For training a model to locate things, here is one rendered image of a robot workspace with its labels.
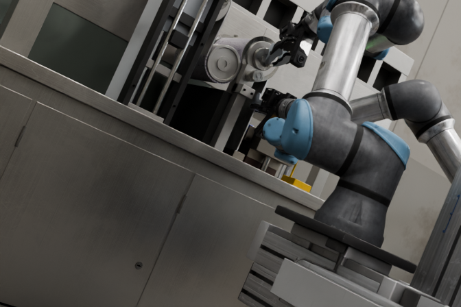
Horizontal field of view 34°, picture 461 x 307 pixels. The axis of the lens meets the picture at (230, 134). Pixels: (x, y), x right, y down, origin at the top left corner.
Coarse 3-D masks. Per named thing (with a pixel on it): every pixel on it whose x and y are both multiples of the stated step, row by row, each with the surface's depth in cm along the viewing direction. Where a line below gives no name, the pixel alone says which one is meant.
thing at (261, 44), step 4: (256, 44) 242; (260, 44) 243; (264, 44) 244; (268, 44) 245; (252, 48) 242; (256, 48) 243; (268, 48) 245; (248, 52) 241; (252, 52) 242; (248, 56) 242; (248, 60) 242; (248, 64) 242; (252, 64) 243; (240, 68) 248; (272, 68) 247; (264, 72) 245; (268, 72) 246
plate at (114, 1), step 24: (72, 0) 245; (96, 0) 249; (120, 0) 253; (144, 0) 257; (96, 24) 250; (120, 24) 254; (240, 24) 277; (168, 48) 264; (288, 72) 290; (312, 72) 295; (360, 96) 309; (384, 120) 317
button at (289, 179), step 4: (284, 176) 230; (288, 176) 229; (284, 180) 230; (288, 180) 228; (292, 180) 226; (296, 180) 226; (292, 184) 225; (296, 184) 226; (300, 184) 227; (304, 184) 227; (304, 188) 228; (308, 188) 228; (308, 192) 228
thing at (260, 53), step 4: (260, 48) 243; (264, 48) 243; (256, 52) 242; (260, 52) 242; (264, 52) 243; (268, 52) 244; (252, 56) 243; (256, 56) 241; (260, 56) 242; (264, 56) 243; (252, 60) 243; (256, 60) 242; (260, 60) 242; (264, 60) 243; (256, 64) 242; (260, 64) 243; (264, 64) 243; (256, 68) 244; (260, 68) 243; (264, 68) 244; (268, 68) 244
